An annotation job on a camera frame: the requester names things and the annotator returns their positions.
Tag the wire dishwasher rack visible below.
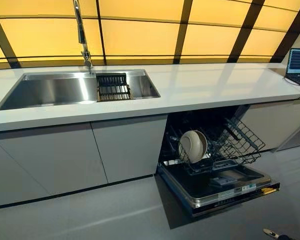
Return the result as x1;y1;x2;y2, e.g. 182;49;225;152
164;109;267;176

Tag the cream round plate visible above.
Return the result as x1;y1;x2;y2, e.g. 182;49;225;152
194;130;209;159
178;129;207;165

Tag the open laptop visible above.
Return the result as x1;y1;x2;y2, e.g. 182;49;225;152
284;47;300;90

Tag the stainless steel sink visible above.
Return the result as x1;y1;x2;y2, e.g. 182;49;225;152
0;68;162;112

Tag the black silver robot right hand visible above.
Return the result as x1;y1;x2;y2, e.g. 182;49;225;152
262;227;291;240

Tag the white glossy cabinet door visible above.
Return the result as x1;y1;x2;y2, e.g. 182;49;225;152
241;98;300;153
0;121;109;196
0;139;51;209
90;115;169;185

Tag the black sink dish rack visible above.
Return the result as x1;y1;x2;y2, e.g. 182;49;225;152
95;72;137;103

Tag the dishwasher door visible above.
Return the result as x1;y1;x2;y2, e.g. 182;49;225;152
156;159;281;219

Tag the chrome kitchen faucet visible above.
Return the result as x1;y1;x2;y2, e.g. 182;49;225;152
73;0;95;76

